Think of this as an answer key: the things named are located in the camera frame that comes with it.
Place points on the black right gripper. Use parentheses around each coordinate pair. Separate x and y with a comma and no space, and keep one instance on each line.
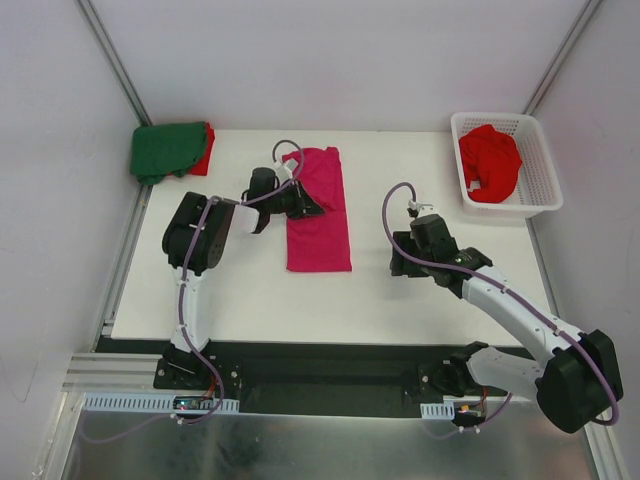
(400,255)

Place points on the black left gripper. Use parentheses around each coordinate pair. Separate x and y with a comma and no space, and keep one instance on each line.
(298,201)

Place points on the pink t shirt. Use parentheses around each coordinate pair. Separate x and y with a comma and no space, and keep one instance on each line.
(320,244)

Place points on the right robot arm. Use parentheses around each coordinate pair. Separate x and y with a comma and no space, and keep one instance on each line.
(573,376)

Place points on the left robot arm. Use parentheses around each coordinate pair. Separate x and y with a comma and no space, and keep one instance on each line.
(195,242)

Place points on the folded red t shirt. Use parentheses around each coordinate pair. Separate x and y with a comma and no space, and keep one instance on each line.
(201,167)

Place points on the red t shirt in basket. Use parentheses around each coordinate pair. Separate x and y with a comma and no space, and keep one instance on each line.
(491,163)

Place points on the white plastic laundry basket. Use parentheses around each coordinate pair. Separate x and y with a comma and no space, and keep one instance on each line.
(538,189)

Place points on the folded green t shirt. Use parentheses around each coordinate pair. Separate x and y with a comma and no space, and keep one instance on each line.
(167,149)

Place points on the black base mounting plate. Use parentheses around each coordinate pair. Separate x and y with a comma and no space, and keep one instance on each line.
(320,379)

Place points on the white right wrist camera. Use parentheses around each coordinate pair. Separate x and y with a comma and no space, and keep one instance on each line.
(418,209)

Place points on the right white cable duct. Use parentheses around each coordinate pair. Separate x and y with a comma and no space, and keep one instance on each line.
(449,409)

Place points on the white cable duct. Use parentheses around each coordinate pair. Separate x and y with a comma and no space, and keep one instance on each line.
(449,409)
(157,403)

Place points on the left aluminium corner post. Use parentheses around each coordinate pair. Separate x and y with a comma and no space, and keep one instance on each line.
(98,30)

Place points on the aluminium corner post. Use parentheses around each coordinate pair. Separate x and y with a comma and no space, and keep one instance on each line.
(98,30)
(580,25)

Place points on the left white cable duct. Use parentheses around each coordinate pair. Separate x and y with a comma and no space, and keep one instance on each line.
(157,403)

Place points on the right aluminium corner post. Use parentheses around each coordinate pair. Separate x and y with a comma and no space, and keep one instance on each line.
(580,25)

